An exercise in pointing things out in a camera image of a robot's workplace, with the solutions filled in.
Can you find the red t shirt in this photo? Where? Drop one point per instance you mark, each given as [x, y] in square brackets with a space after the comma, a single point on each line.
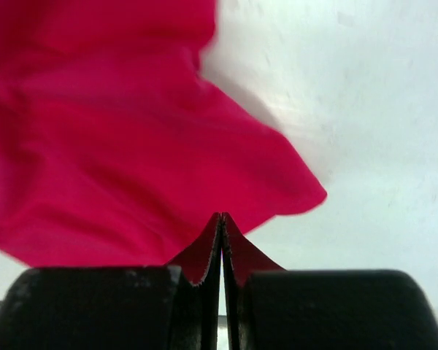
[114, 150]

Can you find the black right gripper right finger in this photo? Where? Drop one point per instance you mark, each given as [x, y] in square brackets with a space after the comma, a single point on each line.
[269, 307]

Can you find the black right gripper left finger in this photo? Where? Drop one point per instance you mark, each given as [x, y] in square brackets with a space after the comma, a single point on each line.
[173, 306]

